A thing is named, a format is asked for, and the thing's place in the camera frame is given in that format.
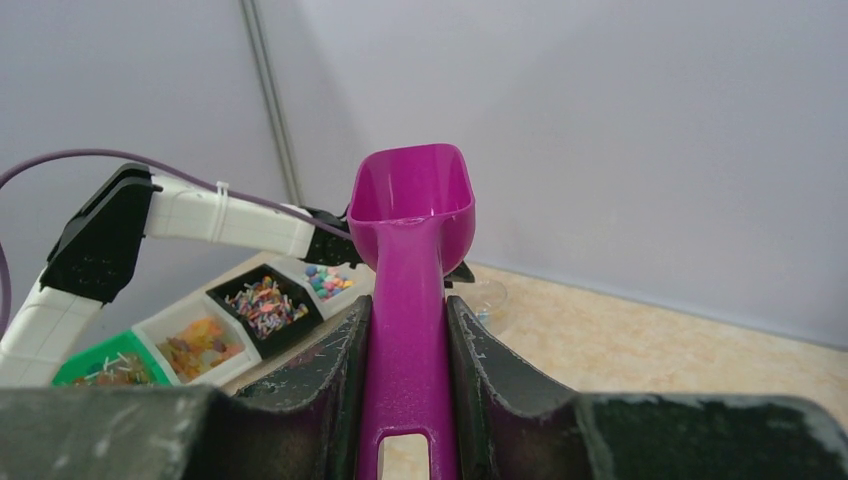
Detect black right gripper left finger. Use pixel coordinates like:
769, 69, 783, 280
1, 296, 372, 479

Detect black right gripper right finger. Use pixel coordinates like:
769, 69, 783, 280
447, 296, 847, 479

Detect clear glass jar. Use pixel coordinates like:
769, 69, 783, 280
454, 280, 510, 336

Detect magenta plastic scoop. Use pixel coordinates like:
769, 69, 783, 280
348, 143, 475, 479

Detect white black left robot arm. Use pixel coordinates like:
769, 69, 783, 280
1, 164, 316, 387

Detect black bin mixed candies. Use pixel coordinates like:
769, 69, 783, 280
206, 264, 324, 359

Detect white bin round candies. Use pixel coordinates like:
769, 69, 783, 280
267, 256, 375, 320

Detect green bin stick candies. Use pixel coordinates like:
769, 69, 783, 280
52, 330, 172, 386

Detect white bin orange gummies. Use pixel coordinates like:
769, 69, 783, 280
132, 293, 261, 386

